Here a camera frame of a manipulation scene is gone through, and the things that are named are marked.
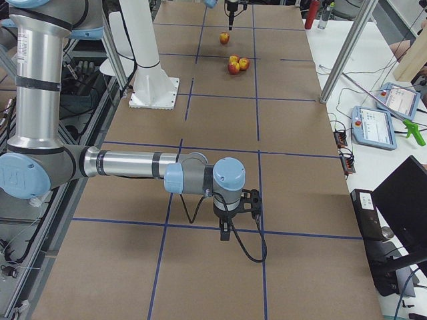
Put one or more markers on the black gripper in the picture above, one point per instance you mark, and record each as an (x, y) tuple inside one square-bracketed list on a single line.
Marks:
[(223, 213), (231, 12)]

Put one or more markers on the lone red yellow apple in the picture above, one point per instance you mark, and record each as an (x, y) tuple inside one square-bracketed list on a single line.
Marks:
[(224, 38)]

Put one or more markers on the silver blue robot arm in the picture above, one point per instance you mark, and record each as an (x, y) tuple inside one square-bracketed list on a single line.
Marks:
[(36, 160), (212, 3)]

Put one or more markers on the red yellow apple rear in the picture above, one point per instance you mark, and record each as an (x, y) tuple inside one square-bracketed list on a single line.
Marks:
[(233, 58)]

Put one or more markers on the red yellow apple side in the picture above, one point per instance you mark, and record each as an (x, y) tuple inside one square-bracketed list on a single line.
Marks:
[(244, 63)]

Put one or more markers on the red yellow apple front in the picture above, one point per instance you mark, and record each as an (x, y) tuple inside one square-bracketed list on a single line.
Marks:
[(233, 68)]

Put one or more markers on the brown paper table mat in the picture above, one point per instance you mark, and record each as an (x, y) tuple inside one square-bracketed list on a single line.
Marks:
[(134, 252)]

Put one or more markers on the red bottle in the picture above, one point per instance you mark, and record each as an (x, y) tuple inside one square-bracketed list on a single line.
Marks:
[(312, 12)]

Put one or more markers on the clear water bottle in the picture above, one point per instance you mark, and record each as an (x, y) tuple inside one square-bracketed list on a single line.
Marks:
[(327, 8)]

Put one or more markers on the orange black connector box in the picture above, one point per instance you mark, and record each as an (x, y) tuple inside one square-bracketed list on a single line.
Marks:
[(340, 138)]

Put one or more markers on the black computer box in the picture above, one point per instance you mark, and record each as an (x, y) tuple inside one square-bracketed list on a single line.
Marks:
[(388, 268)]

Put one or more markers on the teach pendant near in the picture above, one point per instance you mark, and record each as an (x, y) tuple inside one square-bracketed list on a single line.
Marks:
[(373, 127)]

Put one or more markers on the teach pendant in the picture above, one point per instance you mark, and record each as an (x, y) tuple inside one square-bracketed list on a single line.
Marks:
[(373, 127), (401, 100)]

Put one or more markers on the black monitor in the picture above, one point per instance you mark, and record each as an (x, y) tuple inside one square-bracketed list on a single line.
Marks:
[(401, 199)]

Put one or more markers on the wooden plank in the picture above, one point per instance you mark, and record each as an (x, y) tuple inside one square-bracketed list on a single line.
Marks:
[(411, 57)]

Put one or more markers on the teach pendant far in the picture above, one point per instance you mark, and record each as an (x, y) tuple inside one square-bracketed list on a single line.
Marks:
[(401, 100)]

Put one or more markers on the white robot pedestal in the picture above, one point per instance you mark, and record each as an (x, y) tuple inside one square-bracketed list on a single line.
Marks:
[(135, 43)]

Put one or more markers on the aluminium frame post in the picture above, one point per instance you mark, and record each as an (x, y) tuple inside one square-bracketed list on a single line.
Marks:
[(350, 42)]

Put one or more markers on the green handled reacher grabber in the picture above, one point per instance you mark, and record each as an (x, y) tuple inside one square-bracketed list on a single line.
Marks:
[(412, 128)]

